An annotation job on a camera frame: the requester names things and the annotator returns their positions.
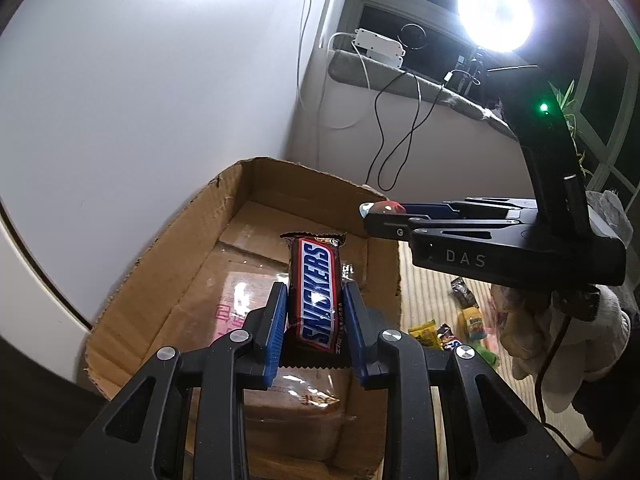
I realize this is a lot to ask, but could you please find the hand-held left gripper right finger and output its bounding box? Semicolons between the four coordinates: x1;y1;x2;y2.
341;281;581;480

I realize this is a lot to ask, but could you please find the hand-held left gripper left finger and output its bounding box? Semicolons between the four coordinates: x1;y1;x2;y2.
52;282;291;480

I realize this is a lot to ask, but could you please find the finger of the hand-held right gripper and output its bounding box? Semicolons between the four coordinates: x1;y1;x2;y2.
363;211;540;242
401;197;541;221

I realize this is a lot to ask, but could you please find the blue and red candy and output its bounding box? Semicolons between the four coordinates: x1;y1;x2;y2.
360;200;407;217

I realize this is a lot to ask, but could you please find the brown chocolate bar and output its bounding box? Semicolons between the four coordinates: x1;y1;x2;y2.
436;324;467;354
280;231;351;368

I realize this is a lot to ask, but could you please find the black and white snack packet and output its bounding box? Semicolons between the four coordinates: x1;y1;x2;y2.
450;277;479;307

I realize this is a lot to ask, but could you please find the cardboard box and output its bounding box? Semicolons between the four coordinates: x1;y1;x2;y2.
84;156;403;480

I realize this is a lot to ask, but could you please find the person's right hand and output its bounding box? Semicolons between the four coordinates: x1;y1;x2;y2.
492;282;632;414

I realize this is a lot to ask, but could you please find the flat yellow snack packet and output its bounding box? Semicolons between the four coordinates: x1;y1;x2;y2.
407;322;443;351

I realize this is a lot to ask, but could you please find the striped cloth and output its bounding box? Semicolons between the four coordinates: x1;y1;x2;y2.
397;245;601;480

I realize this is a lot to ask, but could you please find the green candy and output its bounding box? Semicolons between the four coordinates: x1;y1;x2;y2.
472;342;501;369

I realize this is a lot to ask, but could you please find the green potted plant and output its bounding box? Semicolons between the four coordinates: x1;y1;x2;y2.
550;80;596;181

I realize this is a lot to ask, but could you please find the grey stone windowsill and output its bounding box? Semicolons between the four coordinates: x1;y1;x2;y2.
327;49;517;137

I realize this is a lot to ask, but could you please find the white power adapter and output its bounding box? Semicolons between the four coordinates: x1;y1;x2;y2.
354;28;406;68

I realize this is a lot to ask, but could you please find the large white board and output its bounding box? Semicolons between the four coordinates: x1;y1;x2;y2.
0;0;321;386

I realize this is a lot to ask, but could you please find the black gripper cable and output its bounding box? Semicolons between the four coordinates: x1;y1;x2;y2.
535;290;608;461

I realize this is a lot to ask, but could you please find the white cable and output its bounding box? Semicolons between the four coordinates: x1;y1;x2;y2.
320;32;373;129

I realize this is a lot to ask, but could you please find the thin wire ring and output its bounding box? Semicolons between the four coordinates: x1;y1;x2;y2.
400;23;427;51

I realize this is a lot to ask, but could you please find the round ring light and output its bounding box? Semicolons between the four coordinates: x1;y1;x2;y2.
456;0;538;96

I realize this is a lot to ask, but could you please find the thin white cord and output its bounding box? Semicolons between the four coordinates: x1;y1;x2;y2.
297;0;313;83

